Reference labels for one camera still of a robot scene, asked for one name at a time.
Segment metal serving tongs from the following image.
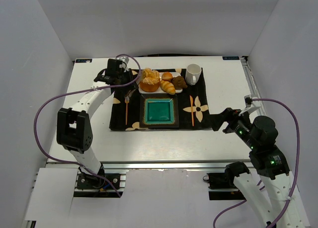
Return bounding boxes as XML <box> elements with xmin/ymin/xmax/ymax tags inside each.
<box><xmin>125</xmin><ymin>69</ymin><xmax>146</xmax><ymax>104</ymax></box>

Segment large sugared ring bread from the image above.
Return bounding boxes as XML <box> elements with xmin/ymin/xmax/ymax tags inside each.
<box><xmin>139</xmin><ymin>68</ymin><xmax>160</xmax><ymax>92</ymax></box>

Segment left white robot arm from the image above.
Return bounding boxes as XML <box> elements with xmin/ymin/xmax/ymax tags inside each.
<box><xmin>57</xmin><ymin>55</ymin><xmax>137</xmax><ymax>176</ymax></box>

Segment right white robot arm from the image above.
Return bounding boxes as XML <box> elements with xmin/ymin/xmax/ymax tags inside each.
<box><xmin>210</xmin><ymin>108</ymin><xmax>304</xmax><ymax>228</ymax></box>

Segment white rectangular bread plate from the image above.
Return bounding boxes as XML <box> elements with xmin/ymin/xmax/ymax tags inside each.
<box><xmin>139</xmin><ymin>72</ymin><xmax>183</xmax><ymax>94</ymax></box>

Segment orange plastic fork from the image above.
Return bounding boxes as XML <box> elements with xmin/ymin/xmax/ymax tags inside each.
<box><xmin>125</xmin><ymin>99</ymin><xmax>129</xmax><ymax>125</ymax></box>

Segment black floral placemat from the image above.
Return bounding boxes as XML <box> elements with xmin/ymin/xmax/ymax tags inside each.
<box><xmin>109</xmin><ymin>74</ymin><xmax>211</xmax><ymax>131</ymax></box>

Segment orange plastic knife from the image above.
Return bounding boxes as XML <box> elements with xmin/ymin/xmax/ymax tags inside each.
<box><xmin>189</xmin><ymin>95</ymin><xmax>194</xmax><ymax>127</ymax></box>

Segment small round bun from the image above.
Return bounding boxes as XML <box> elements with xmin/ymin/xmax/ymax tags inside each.
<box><xmin>161</xmin><ymin>72</ymin><xmax>173</xmax><ymax>81</ymax></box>

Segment croissant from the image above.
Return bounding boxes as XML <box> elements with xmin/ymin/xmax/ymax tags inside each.
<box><xmin>160</xmin><ymin>80</ymin><xmax>176</xmax><ymax>95</ymax></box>

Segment teal square plate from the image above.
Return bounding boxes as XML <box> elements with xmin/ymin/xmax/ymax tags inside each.
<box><xmin>140</xmin><ymin>94</ymin><xmax>179</xmax><ymax>128</ymax></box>

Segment brown chocolate muffin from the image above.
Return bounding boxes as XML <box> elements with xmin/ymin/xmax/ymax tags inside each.
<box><xmin>171</xmin><ymin>76</ymin><xmax>187</xmax><ymax>90</ymax></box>

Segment white mug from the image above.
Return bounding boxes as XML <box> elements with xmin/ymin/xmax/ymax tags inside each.
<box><xmin>185</xmin><ymin>64</ymin><xmax>202</xmax><ymax>85</ymax></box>

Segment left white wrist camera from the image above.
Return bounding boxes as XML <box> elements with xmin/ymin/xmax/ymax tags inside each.
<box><xmin>115</xmin><ymin>56</ymin><xmax>129</xmax><ymax>71</ymax></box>

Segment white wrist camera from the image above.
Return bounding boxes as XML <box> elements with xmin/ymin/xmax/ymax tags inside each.
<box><xmin>239</xmin><ymin>94</ymin><xmax>261</xmax><ymax>116</ymax></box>
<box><xmin>115</xmin><ymin>56</ymin><xmax>129</xmax><ymax>71</ymax></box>

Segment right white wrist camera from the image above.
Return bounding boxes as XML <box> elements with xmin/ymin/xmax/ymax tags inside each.
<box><xmin>239</xmin><ymin>94</ymin><xmax>261</xmax><ymax>116</ymax></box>

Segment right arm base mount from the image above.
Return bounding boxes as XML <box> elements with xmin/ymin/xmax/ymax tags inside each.
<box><xmin>202</xmin><ymin>161</ymin><xmax>257</xmax><ymax>201</ymax></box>

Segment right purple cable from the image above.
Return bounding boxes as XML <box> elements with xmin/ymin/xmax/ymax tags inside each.
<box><xmin>213</xmin><ymin>97</ymin><xmax>301</xmax><ymax>228</ymax></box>

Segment purple cable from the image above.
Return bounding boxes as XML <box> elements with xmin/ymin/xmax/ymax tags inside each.
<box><xmin>213</xmin><ymin>97</ymin><xmax>301</xmax><ymax>228</ymax></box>
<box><xmin>33</xmin><ymin>54</ymin><xmax>142</xmax><ymax>198</ymax></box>

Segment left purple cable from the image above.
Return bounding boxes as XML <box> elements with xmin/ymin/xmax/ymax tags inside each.
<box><xmin>33</xmin><ymin>54</ymin><xmax>142</xmax><ymax>198</ymax></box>

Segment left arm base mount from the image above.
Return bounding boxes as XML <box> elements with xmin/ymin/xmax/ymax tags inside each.
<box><xmin>73</xmin><ymin>169</ymin><xmax>126</xmax><ymax>198</ymax></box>

